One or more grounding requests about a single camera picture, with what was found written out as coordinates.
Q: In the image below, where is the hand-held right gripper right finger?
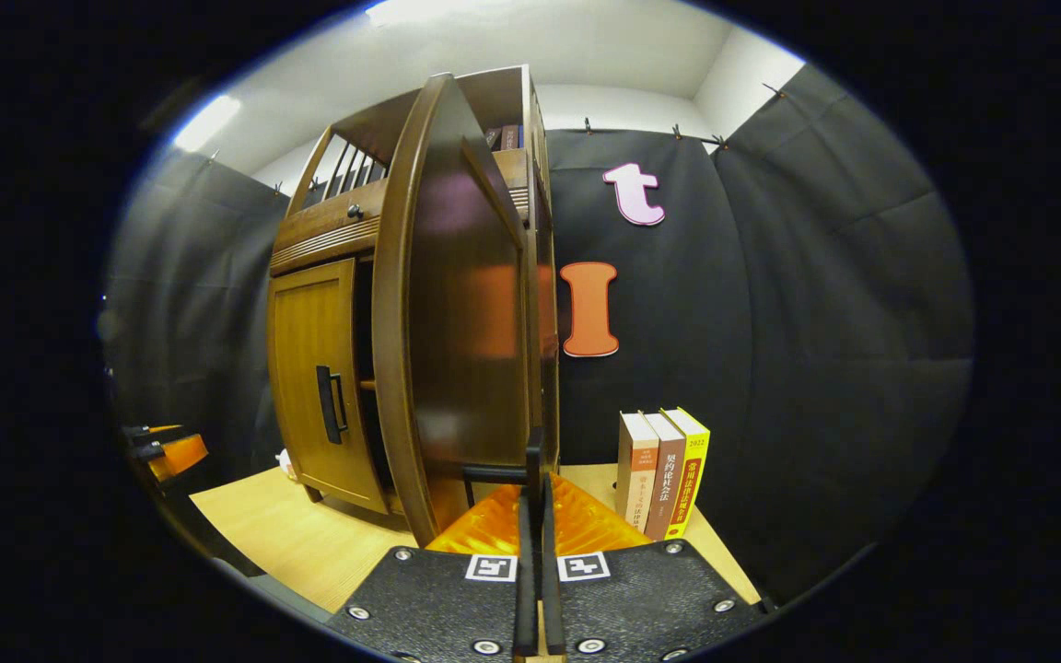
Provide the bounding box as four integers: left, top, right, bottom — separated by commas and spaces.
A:
540, 470, 768, 663

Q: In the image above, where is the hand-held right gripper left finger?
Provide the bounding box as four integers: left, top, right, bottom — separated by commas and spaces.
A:
326, 474, 541, 663

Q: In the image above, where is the wooden cabinet door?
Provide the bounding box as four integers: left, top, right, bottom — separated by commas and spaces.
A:
268, 258, 393, 515
372, 72, 554, 552

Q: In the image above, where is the wooden double-door shoe cabinet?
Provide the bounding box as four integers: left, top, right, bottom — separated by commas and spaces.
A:
266, 64, 561, 517

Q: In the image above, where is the wooden cabinet drawer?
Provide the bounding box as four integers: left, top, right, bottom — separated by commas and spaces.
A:
270, 152, 531, 277

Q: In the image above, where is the brown book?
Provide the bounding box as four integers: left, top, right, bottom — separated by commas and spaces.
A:
641, 411, 686, 542

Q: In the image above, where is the yellow book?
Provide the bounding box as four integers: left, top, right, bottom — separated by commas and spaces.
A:
661, 407, 711, 541

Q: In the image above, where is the narrow ceiling light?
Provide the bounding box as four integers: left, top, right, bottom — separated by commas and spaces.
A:
171, 94, 243, 153

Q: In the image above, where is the black backdrop cloth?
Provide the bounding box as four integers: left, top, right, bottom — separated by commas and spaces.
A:
105, 64, 975, 609

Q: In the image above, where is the large ceiling light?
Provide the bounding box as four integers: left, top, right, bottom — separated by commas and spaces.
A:
365, 0, 513, 27

